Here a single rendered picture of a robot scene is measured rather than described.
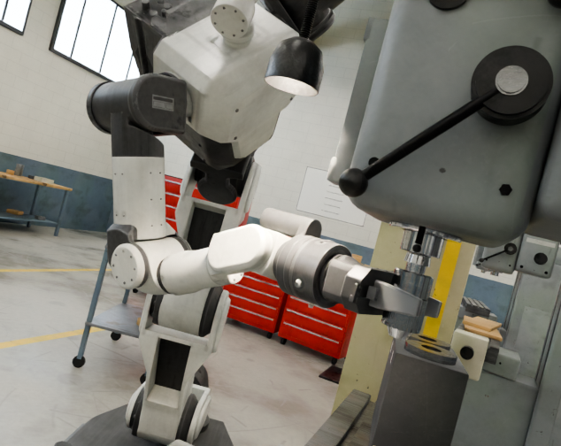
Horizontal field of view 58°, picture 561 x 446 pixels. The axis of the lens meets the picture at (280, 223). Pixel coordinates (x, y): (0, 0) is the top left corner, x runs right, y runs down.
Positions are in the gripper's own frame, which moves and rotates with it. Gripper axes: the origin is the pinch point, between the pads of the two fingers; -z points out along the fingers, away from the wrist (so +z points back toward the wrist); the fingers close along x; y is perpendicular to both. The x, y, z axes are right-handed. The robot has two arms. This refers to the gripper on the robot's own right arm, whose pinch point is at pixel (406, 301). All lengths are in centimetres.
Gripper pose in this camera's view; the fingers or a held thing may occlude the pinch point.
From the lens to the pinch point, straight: 63.6
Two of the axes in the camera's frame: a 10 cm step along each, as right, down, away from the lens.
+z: -7.2, -2.0, 6.6
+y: -2.6, 9.7, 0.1
